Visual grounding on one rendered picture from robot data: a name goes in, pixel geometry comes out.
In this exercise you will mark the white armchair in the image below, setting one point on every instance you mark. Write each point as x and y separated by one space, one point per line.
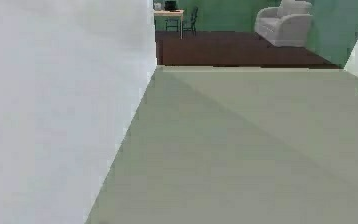
283 26

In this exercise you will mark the dark metal chair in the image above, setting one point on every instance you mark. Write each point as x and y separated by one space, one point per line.
191 20

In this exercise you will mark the black laptop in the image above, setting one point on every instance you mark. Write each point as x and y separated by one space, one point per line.
170 5

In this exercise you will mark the light wooden table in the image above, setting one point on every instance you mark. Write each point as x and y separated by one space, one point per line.
168 13

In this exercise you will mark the white small object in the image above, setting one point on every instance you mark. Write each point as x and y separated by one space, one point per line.
157 6

